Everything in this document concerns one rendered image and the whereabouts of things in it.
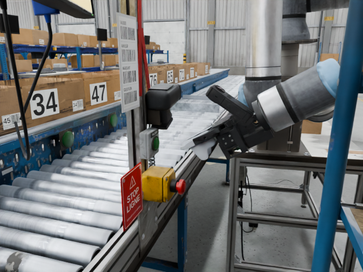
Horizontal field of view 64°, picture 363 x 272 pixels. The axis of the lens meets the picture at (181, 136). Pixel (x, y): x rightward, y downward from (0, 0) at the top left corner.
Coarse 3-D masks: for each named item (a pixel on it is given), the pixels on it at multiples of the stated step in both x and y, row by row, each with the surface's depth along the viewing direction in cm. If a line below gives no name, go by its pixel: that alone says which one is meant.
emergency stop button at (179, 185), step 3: (180, 180) 74; (183, 180) 74; (177, 183) 74; (180, 183) 73; (183, 183) 73; (177, 186) 74; (180, 186) 73; (183, 186) 73; (177, 189) 74; (180, 189) 73; (183, 189) 73; (180, 192) 73; (183, 192) 74
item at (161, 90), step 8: (152, 88) 73; (160, 88) 72; (168, 88) 72; (176, 88) 76; (152, 96) 71; (160, 96) 71; (168, 96) 71; (176, 96) 76; (152, 104) 72; (160, 104) 71; (168, 104) 71; (160, 112) 73; (168, 112) 75; (160, 120) 75; (168, 120) 76; (160, 128) 74
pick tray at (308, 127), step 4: (304, 120) 157; (308, 120) 157; (304, 124) 158; (308, 124) 157; (312, 124) 157; (316, 124) 156; (320, 124) 156; (304, 128) 158; (308, 128) 158; (312, 128) 158; (316, 128) 157; (320, 128) 157; (304, 132) 159; (308, 132) 158; (312, 132) 158; (316, 132) 158; (320, 132) 157
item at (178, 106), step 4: (176, 104) 226; (180, 104) 225; (184, 104) 224; (188, 104) 223; (192, 104) 222; (196, 104) 221; (200, 104) 220; (204, 104) 219; (208, 104) 218; (212, 104) 217; (216, 104) 217; (172, 108) 228; (176, 108) 227; (180, 108) 226; (184, 108) 225; (188, 108) 224; (192, 108) 223; (196, 108) 222; (200, 108) 221; (204, 108) 220; (208, 108) 219; (212, 108) 218; (216, 108) 217; (212, 112) 219; (216, 112) 218
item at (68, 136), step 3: (66, 132) 125; (69, 132) 126; (63, 135) 124; (66, 135) 125; (69, 135) 126; (72, 135) 128; (63, 138) 123; (66, 138) 125; (69, 138) 126; (72, 138) 128; (63, 141) 124; (66, 141) 125; (69, 141) 126; (72, 141) 128; (63, 144) 124; (66, 144) 125; (69, 144) 127
